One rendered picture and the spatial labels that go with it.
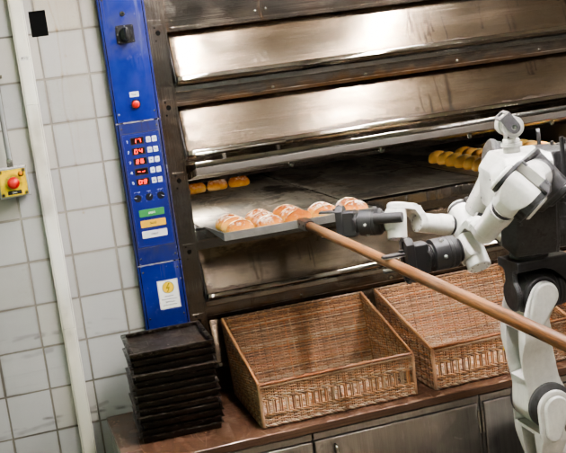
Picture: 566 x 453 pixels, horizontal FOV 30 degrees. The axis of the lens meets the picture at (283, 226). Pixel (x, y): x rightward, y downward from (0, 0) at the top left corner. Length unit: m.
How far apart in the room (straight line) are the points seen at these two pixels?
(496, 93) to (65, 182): 1.66
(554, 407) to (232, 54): 1.63
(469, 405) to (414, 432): 0.21
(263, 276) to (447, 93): 0.99
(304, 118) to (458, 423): 1.22
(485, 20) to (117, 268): 1.67
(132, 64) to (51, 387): 1.17
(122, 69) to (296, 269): 0.96
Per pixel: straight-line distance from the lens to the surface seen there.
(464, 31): 4.12
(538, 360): 3.33
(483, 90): 4.16
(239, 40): 3.84
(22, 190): 3.65
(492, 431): 3.78
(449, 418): 3.69
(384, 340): 3.85
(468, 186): 4.16
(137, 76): 3.72
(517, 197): 2.73
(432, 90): 4.08
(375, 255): 2.93
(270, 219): 3.60
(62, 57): 3.72
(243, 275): 3.88
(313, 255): 3.95
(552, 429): 3.35
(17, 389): 3.86
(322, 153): 3.76
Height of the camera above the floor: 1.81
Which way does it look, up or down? 10 degrees down
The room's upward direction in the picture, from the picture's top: 7 degrees counter-clockwise
